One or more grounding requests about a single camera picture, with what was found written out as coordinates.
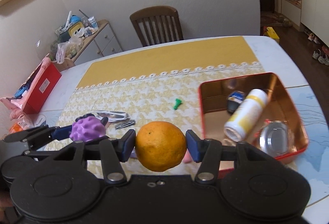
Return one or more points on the yellow houndstooth table runner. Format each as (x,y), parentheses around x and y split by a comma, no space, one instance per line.
(145,82)

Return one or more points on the round silver tin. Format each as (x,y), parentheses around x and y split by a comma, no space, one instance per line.
(273,139)

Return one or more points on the white wall cabinet unit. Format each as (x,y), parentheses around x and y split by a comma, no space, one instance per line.
(308,0)

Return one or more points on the pink small bottle toy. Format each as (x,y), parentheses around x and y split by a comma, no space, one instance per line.
(187,157)

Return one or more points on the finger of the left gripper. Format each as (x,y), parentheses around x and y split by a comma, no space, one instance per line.
(61,133)
(104,121)

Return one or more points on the white drawer cabinet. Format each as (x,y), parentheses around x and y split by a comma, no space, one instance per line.
(101,44)

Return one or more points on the yellow blue toy container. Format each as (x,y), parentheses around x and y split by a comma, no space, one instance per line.
(75,28)

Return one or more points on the red metal tin box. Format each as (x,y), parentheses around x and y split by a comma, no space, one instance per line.
(213,105)

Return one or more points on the green small peg toy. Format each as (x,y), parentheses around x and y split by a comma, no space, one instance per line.
(178,102)

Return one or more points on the purple spiky ball toy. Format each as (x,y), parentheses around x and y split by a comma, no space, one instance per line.
(87,128)

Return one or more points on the brown wooden chair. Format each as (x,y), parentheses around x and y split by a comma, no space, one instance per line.
(156,25)

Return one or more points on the shoes on floor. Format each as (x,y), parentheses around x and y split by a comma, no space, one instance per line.
(321,55)

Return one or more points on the purple eraser block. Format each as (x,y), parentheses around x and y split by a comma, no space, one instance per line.
(133,154)

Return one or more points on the orange mandarin fruit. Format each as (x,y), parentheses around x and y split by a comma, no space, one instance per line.
(160,146)

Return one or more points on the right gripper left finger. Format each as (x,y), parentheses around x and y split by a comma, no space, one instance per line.
(113,152)

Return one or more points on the red candy wrapper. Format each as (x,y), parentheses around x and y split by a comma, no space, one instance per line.
(228,142)

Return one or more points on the white yellow supplement bottle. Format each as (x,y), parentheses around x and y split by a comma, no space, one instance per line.
(247,114)

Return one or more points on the silver nail clipper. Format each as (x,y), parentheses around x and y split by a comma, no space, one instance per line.
(125,124)

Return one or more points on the clear plastic bag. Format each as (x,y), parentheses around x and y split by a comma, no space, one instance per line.
(68,49)

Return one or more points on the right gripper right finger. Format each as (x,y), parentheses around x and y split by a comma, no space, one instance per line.
(208,153)

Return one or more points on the red gift box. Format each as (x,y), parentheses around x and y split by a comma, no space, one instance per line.
(42,81)

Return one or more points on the yellow box on floor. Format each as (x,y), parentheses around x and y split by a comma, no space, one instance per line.
(270,32)

